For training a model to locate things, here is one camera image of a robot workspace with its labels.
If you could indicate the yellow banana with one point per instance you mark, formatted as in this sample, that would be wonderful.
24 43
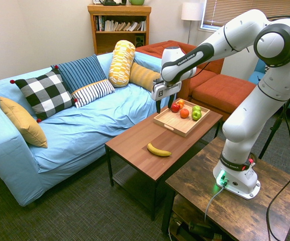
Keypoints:
158 151

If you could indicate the large orange fruit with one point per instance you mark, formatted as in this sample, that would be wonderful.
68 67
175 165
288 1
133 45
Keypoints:
184 113

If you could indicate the black camera tripod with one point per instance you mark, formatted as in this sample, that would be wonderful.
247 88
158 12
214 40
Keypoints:
273 128

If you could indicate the small black speaker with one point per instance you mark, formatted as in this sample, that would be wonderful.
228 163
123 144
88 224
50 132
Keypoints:
139 41

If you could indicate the wooden black-framed coffee table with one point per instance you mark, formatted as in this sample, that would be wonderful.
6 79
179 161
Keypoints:
144 150

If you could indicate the wooden bookshelf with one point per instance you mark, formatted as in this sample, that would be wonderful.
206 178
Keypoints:
119 40

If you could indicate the light blue sofa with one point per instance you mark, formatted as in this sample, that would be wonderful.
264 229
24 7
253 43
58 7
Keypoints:
84 128

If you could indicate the blue striped pillow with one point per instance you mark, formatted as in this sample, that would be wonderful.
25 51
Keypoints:
82 70

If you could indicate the black white checkered pillow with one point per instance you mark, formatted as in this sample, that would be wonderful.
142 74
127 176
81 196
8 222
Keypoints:
44 93

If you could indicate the red black clamp knob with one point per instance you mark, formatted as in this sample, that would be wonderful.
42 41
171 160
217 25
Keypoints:
251 160

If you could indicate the yellow white patterned bolster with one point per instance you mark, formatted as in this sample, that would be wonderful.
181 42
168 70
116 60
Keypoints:
120 62

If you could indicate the orange sectional sofa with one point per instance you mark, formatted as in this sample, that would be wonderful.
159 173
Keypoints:
220 90

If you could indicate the rustic brown side table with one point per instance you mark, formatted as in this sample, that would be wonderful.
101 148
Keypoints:
235 213

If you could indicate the green apple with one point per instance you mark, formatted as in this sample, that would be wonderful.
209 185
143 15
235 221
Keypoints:
196 115
196 108

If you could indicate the black object atop bookshelf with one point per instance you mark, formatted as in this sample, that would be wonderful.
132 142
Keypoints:
112 2

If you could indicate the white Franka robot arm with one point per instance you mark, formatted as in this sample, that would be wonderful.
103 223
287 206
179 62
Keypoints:
247 113

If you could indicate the white shade floor lamp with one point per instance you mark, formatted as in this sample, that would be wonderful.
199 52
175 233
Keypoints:
192 11

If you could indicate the green round pot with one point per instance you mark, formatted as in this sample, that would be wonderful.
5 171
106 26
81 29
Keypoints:
136 2

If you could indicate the plain mustard pillow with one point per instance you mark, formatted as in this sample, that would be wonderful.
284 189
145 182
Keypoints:
24 123

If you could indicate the mustard striped lumbar pillow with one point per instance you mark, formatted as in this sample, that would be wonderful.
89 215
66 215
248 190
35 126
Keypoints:
142 75

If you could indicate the brown window blinds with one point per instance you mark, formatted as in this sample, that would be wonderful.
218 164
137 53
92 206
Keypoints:
222 10

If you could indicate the row of shelf books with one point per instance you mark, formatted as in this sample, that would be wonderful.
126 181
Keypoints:
120 25

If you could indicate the black power box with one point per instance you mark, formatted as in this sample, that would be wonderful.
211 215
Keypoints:
201 229

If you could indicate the red apple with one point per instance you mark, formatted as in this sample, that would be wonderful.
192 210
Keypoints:
175 107

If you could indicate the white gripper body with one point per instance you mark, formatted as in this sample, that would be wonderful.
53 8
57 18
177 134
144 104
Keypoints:
165 90

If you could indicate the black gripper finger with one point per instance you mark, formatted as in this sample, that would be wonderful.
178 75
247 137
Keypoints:
158 106
172 101

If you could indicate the wooden serving tray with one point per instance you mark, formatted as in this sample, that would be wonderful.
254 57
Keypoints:
175 123

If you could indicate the white navy striped pillow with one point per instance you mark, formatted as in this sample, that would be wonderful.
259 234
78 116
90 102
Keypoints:
92 93

